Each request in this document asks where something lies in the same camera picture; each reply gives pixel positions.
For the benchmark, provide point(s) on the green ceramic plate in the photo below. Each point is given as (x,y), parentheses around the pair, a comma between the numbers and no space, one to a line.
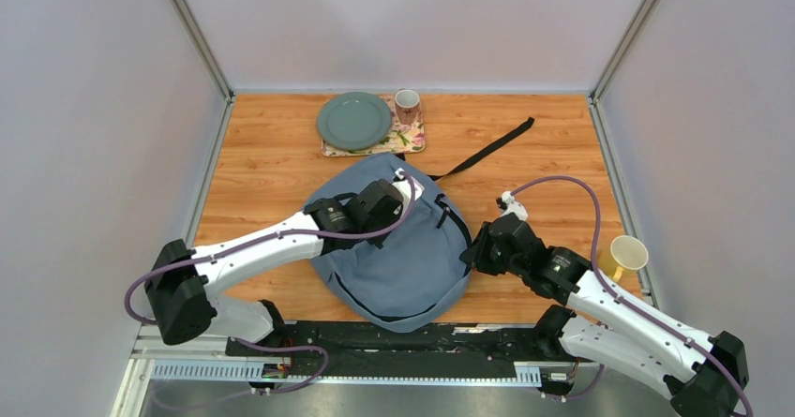
(354,121)

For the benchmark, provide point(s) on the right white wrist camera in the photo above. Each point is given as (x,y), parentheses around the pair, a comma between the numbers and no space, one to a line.
(509,204)

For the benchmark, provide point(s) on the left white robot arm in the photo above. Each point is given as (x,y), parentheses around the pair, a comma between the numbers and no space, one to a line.
(187,286)

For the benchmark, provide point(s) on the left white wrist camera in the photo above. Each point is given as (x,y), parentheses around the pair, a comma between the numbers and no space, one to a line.
(409,188)

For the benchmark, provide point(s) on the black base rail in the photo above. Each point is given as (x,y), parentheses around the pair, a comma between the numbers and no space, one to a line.
(445,352)

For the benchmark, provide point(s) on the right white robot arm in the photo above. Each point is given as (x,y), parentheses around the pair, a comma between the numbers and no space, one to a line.
(594,318)

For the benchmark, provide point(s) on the pink patterned mug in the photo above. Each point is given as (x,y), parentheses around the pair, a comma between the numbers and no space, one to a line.
(407,106)

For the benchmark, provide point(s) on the yellow mug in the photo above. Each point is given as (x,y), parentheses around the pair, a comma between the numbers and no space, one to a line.
(623,254)

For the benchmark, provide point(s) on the blue-grey backpack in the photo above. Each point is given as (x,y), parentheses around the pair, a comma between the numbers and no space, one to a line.
(416,275)

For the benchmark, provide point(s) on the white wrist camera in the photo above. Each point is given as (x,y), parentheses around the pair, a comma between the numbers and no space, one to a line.
(509,204)
(409,188)

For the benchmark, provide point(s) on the floral placemat tray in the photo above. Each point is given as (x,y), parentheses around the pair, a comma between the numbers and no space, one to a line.
(402,138)

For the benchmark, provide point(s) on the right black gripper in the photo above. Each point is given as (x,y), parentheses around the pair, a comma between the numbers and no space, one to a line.
(475,256)

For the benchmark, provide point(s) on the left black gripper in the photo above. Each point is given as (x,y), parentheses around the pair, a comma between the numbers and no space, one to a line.
(380,241)

